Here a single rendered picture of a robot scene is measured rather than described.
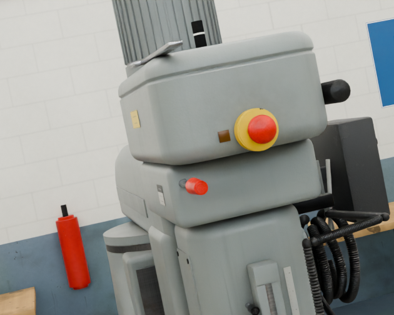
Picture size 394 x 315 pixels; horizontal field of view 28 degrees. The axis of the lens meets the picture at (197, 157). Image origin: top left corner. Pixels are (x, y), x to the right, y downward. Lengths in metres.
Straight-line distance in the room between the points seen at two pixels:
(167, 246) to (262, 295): 0.26
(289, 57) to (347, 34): 4.87
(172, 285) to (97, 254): 4.11
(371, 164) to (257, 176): 0.47
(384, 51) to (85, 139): 2.32
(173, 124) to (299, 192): 0.25
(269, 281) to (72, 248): 4.21
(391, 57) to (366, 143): 4.51
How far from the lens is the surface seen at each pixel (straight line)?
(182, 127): 1.10
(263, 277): 1.23
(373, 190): 1.64
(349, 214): 1.35
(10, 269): 5.54
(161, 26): 1.48
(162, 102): 1.11
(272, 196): 1.22
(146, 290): 1.70
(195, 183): 1.05
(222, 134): 1.10
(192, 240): 1.26
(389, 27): 6.14
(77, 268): 5.41
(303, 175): 1.23
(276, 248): 1.27
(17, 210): 5.51
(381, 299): 5.91
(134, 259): 1.69
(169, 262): 1.43
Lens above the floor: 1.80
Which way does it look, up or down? 3 degrees down
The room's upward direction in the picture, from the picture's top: 11 degrees counter-clockwise
